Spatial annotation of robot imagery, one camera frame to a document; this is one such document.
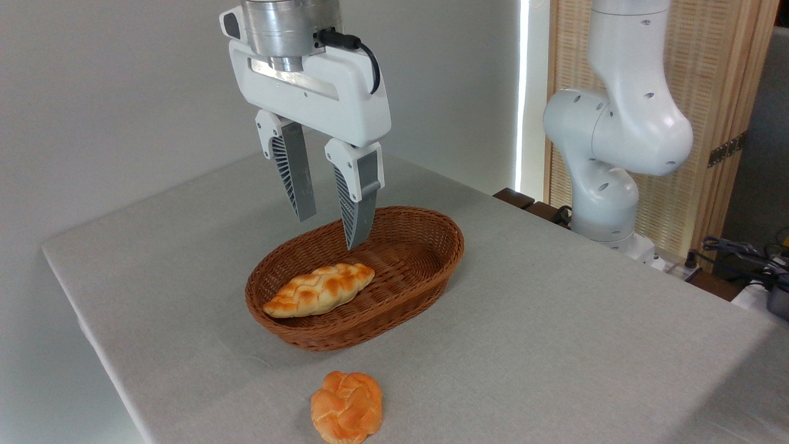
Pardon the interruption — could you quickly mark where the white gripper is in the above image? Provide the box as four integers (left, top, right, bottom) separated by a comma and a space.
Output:
219, 7, 393, 251

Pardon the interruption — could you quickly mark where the round braided bread bun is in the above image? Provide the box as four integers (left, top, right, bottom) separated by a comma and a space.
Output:
310, 370, 384, 444

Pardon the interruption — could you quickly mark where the long braided bread loaf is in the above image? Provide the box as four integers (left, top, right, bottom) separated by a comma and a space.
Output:
263, 262, 376, 319

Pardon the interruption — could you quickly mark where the brown oval wicker basket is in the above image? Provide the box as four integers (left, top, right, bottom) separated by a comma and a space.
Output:
245, 205, 466, 353

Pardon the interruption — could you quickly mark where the dark brown wooden bench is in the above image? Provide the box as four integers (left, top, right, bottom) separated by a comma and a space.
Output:
493, 187, 744, 303

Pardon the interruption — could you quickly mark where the grey tablecloth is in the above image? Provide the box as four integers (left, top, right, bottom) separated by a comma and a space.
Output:
41, 132, 789, 444

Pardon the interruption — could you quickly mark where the metal hinge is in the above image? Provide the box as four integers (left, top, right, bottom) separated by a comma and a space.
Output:
707, 131, 748, 169

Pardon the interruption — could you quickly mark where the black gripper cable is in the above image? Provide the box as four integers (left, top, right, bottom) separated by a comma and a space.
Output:
315, 28, 382, 96

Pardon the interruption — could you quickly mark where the tangled dark cable bundle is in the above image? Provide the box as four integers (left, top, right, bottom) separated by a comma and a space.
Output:
701, 228, 789, 292

